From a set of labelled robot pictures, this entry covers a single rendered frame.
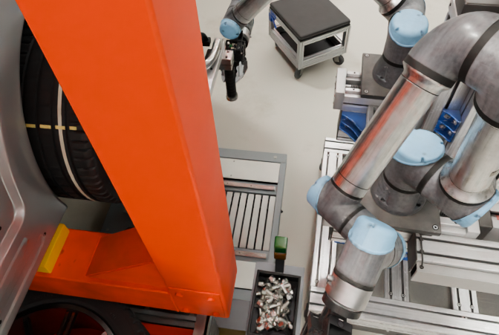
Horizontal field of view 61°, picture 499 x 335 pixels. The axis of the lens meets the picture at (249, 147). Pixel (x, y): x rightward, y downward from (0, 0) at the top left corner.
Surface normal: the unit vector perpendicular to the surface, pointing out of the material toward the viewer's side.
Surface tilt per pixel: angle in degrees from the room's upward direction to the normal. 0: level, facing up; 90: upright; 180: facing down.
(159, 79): 90
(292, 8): 0
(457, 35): 48
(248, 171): 0
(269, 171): 0
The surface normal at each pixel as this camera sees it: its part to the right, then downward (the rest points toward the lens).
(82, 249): -0.04, -0.62
